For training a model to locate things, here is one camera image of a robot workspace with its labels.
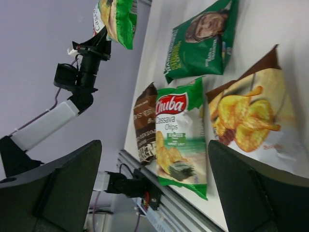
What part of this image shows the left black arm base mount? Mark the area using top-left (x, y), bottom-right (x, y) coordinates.
top-left (105, 169), bottom-right (162, 210)

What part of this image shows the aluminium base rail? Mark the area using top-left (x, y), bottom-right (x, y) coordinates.
top-left (118, 150), bottom-right (228, 232)

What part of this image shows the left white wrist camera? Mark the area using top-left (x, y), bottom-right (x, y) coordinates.
top-left (67, 48), bottom-right (79, 57)

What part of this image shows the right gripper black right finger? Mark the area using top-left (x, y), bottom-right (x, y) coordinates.
top-left (208, 140), bottom-right (309, 232)

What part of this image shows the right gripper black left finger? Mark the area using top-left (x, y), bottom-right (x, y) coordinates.
top-left (0, 140), bottom-right (102, 232)

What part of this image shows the green Chuba cassava chips bag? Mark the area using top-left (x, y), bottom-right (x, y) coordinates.
top-left (93, 0), bottom-right (138, 50)

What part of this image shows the dark green Real chips bag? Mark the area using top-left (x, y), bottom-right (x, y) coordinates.
top-left (164, 0), bottom-right (239, 83)

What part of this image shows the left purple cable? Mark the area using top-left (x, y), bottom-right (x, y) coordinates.
top-left (9, 60), bottom-right (80, 136)

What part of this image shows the brown Kettle sea salt bag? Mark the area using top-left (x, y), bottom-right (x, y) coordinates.
top-left (133, 83), bottom-right (157, 165)

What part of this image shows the brown Chuba chips bag centre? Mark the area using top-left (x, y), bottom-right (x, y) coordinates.
top-left (206, 47), bottom-right (309, 178)

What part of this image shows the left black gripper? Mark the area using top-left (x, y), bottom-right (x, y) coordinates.
top-left (72, 27), bottom-right (111, 61)

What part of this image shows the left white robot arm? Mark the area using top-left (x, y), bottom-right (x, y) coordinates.
top-left (0, 28), bottom-right (111, 178)

